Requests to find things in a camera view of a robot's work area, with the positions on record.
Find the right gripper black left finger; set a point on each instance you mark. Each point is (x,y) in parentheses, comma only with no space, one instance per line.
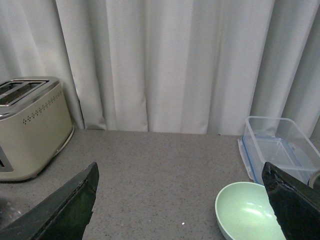
(64,215)

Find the clear plastic food container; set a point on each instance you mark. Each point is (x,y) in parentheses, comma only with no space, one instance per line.
(288,130)

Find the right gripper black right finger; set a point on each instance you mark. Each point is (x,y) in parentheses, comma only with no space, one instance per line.
(295,204)

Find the green bowl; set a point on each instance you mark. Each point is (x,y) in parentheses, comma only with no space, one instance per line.
(243,212)

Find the cream two-slot toaster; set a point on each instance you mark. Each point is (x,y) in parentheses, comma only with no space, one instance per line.
(35,125)

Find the clear lid with blue seal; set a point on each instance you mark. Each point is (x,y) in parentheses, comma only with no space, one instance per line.
(270,149)

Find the white curtain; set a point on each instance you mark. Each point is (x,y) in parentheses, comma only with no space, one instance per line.
(175,66)

